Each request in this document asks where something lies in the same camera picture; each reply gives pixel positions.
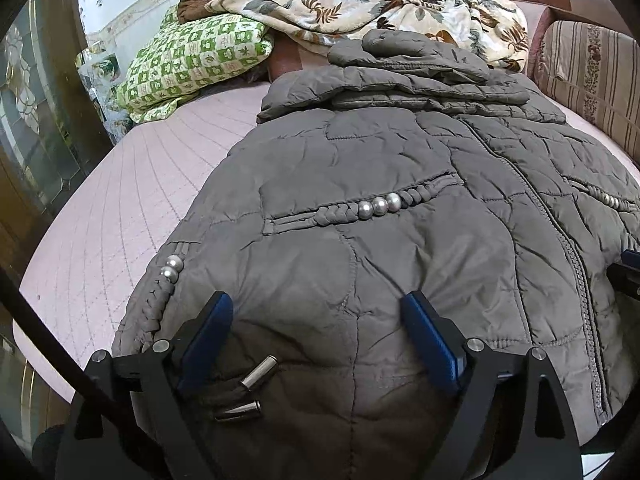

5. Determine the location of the green checkered pillow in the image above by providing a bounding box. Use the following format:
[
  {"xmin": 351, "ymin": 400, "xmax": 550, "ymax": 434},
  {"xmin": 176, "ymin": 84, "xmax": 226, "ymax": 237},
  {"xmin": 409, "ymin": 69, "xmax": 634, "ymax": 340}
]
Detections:
[{"xmin": 116, "ymin": 5, "xmax": 275, "ymax": 123}]

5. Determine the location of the reddish sofa cushion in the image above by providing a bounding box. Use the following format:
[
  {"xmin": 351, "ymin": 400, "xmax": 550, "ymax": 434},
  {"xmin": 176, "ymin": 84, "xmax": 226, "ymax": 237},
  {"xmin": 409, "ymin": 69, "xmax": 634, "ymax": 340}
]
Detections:
[{"xmin": 267, "ymin": 35, "xmax": 333, "ymax": 83}]

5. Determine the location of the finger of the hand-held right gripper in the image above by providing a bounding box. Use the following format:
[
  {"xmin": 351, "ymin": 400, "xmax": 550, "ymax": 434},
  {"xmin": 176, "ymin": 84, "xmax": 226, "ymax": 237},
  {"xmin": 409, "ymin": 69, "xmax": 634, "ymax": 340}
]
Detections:
[{"xmin": 606, "ymin": 249, "xmax": 640, "ymax": 303}]

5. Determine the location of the grey quilted jacket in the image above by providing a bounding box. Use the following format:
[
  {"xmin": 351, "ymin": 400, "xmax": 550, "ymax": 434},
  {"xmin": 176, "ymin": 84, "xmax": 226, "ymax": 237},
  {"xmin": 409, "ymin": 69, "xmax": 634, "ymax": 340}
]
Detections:
[{"xmin": 111, "ymin": 29, "xmax": 640, "ymax": 480}]

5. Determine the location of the wooden glass door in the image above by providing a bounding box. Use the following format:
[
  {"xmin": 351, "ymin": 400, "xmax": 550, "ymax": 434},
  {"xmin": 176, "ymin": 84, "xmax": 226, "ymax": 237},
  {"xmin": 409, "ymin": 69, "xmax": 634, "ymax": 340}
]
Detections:
[{"xmin": 0, "ymin": 0, "xmax": 115, "ymax": 281}]

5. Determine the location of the black cable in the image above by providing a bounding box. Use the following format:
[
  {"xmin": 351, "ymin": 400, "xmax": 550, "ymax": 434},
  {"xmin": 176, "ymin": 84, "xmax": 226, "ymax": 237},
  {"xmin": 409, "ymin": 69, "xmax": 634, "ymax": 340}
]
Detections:
[{"xmin": 0, "ymin": 265, "xmax": 166, "ymax": 480}]

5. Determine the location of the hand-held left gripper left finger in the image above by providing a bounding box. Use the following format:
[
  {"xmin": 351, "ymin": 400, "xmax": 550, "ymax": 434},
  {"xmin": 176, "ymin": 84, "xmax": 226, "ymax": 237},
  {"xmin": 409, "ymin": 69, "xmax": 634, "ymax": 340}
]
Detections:
[{"xmin": 55, "ymin": 290, "xmax": 235, "ymax": 480}]

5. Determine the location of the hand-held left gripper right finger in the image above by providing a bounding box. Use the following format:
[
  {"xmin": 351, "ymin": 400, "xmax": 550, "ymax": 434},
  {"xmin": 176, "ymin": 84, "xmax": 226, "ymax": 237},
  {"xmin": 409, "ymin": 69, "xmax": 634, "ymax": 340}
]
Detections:
[{"xmin": 400, "ymin": 290, "xmax": 583, "ymax": 480}]

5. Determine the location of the striped sofa cushion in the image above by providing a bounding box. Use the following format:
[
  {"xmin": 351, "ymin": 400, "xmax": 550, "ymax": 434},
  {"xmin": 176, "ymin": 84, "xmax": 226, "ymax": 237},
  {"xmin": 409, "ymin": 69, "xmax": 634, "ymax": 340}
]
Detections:
[{"xmin": 534, "ymin": 20, "xmax": 640, "ymax": 161}]

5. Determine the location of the clear printed plastic bag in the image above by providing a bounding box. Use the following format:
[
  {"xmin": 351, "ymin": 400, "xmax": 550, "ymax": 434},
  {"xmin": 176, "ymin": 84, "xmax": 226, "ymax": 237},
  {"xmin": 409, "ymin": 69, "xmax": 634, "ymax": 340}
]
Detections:
[{"xmin": 75, "ymin": 42, "xmax": 133, "ymax": 141}]

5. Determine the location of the leaf print blanket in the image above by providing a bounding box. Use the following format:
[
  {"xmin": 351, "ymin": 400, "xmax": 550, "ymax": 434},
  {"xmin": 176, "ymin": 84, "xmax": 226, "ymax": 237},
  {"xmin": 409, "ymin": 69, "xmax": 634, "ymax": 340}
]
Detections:
[{"xmin": 202, "ymin": 0, "xmax": 530, "ymax": 78}]

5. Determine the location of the brown cloth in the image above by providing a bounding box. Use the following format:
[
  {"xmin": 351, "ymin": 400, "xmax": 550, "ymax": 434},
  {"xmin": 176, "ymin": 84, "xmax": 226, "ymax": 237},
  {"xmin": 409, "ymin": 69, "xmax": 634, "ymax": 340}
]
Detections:
[{"xmin": 177, "ymin": 0, "xmax": 226, "ymax": 23}]

